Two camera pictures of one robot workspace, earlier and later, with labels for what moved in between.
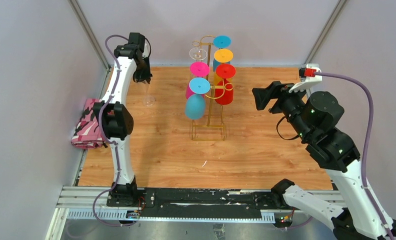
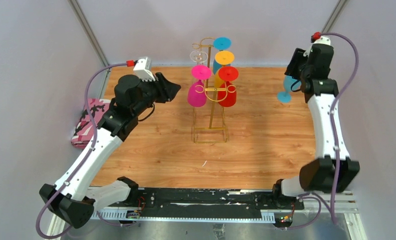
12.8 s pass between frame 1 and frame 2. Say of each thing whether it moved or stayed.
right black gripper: moved
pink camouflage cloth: stayed
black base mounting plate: stayed
